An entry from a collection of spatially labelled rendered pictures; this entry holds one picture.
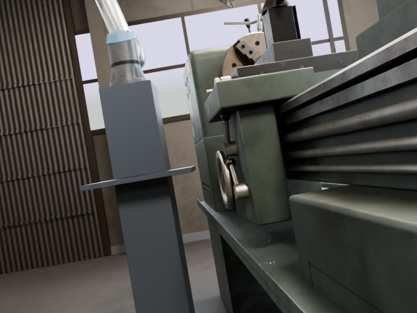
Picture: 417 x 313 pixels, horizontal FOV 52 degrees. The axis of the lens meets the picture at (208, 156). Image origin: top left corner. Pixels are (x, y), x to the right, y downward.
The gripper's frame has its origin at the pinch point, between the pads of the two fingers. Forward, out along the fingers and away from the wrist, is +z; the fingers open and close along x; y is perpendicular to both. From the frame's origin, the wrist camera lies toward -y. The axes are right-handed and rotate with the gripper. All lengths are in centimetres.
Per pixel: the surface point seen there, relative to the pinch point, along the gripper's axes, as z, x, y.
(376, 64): 59, -33, 126
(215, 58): 16.7, -15.8, -4.2
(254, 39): 20.4, -1.9, 11.8
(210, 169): 59, -39, -7
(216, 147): 51, -32, -7
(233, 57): 23.1, -13.1, 11.1
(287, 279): 83, -50, 101
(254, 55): 27.8, -7.8, 19.0
